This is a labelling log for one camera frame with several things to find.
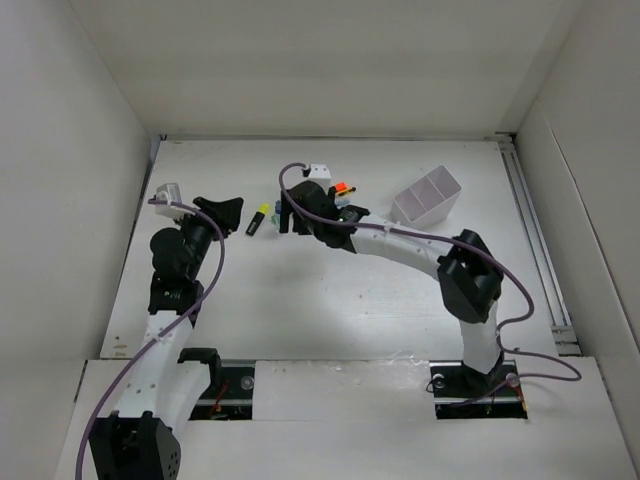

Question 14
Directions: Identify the aluminium side rail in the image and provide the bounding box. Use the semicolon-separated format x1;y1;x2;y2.
498;135;583;357

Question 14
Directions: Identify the yellow utility knife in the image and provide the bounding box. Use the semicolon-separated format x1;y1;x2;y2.
335;187;357;198

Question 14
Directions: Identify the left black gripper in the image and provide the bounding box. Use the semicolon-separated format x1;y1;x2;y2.
172;197;240;279

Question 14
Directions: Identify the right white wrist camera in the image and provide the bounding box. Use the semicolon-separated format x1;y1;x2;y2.
303;163;332;192

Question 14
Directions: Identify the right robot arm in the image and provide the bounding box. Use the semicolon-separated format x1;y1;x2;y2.
280;180;504;397

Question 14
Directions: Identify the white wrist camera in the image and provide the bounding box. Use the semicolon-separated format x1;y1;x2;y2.
303;163;332;192
153;183;182;219

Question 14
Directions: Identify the white three-compartment container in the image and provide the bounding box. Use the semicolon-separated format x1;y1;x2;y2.
390;165;462;230

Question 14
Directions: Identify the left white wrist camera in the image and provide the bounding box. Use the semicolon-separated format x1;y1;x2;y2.
153;183;182;219

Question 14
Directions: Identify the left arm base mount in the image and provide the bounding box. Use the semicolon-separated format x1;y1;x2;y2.
178;348;256;421

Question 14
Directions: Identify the yellow cap highlighter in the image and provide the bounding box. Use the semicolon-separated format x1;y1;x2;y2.
245;203;269;237

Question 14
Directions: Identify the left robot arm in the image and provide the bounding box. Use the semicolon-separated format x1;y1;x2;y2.
75;194;244;479

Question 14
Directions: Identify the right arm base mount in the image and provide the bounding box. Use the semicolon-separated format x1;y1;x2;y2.
425;360;528;420

